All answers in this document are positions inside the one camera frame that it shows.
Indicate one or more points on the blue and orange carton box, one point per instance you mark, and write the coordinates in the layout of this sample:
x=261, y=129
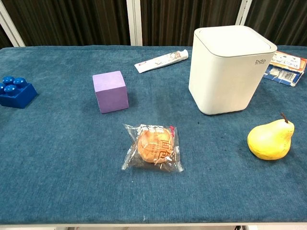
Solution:
x=285, y=68

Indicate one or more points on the bread in clear wrapper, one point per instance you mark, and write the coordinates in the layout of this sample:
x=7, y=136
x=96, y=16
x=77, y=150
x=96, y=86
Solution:
x=153, y=146

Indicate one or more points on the white vertical frame post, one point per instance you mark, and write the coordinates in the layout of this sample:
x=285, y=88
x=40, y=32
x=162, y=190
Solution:
x=134, y=22

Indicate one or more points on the purple foam cube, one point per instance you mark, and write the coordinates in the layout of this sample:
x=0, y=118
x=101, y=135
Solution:
x=111, y=93

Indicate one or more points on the white trash bin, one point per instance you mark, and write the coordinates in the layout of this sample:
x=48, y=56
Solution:
x=223, y=83

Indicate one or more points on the white slanted frame bar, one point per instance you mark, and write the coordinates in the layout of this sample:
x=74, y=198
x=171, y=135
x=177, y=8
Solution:
x=242, y=14
x=12, y=28

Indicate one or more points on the blue velvet tablecloth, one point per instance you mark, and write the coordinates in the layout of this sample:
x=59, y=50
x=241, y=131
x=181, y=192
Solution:
x=60, y=148

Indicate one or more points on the blue toy building brick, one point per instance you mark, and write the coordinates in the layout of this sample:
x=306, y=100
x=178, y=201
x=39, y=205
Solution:
x=16, y=94

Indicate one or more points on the white toothpaste tube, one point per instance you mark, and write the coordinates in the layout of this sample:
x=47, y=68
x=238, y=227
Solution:
x=160, y=62

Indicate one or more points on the yellow pear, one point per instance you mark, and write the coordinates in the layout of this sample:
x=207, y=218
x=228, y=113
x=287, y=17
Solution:
x=269, y=141

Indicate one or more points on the dark pleated curtain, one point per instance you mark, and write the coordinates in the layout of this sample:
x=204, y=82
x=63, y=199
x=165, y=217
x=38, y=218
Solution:
x=72, y=21

